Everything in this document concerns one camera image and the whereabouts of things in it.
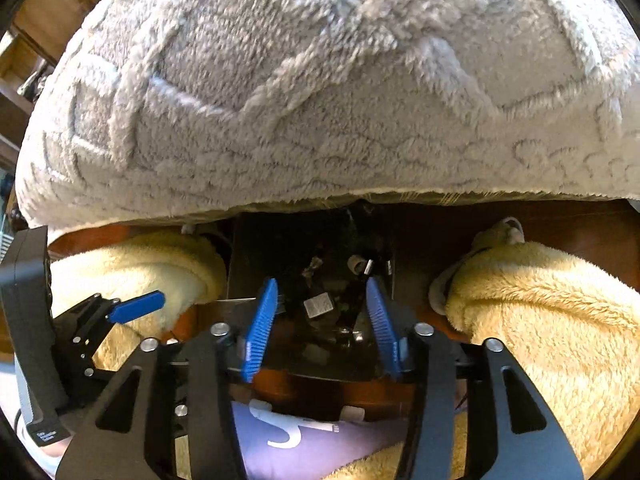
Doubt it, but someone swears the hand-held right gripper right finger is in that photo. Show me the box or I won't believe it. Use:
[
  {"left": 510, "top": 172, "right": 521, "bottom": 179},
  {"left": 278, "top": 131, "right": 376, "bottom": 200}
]
[{"left": 365, "top": 276, "right": 586, "bottom": 480}]

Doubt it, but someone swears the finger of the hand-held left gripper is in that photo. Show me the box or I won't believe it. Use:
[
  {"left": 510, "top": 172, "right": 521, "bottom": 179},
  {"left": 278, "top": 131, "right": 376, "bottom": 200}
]
[{"left": 52, "top": 290, "right": 167, "bottom": 413}]

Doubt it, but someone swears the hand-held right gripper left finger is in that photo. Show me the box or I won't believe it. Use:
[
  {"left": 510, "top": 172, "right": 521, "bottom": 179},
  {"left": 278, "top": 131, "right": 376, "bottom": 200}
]
[{"left": 55, "top": 277, "right": 281, "bottom": 480}]

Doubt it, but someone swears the black trash bin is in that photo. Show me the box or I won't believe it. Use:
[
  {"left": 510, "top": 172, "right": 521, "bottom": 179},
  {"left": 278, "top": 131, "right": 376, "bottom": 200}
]
[{"left": 226, "top": 205, "right": 402, "bottom": 383}]

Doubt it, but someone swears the yellow fleece pant leg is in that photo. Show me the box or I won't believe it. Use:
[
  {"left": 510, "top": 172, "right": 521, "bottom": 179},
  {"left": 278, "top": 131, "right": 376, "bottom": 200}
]
[
  {"left": 47, "top": 230, "right": 228, "bottom": 373},
  {"left": 430, "top": 217, "right": 640, "bottom": 480}
]

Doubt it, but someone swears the silver foil packet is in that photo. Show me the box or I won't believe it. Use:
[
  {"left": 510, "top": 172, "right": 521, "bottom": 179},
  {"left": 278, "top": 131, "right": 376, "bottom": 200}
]
[{"left": 303, "top": 293, "right": 335, "bottom": 319}]

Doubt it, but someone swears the purple shirt with white print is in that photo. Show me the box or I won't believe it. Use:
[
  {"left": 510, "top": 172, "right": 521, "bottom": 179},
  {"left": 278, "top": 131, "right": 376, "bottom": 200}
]
[{"left": 230, "top": 397, "right": 418, "bottom": 480}]

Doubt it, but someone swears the grey fleece blanket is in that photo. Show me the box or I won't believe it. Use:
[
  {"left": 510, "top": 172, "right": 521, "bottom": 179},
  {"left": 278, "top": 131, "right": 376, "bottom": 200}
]
[{"left": 15, "top": 0, "right": 640, "bottom": 231}]

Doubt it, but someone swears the wooden cabinet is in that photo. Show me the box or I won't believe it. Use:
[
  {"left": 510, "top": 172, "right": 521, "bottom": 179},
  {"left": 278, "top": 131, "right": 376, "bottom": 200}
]
[{"left": 0, "top": 0, "right": 136, "bottom": 168}]

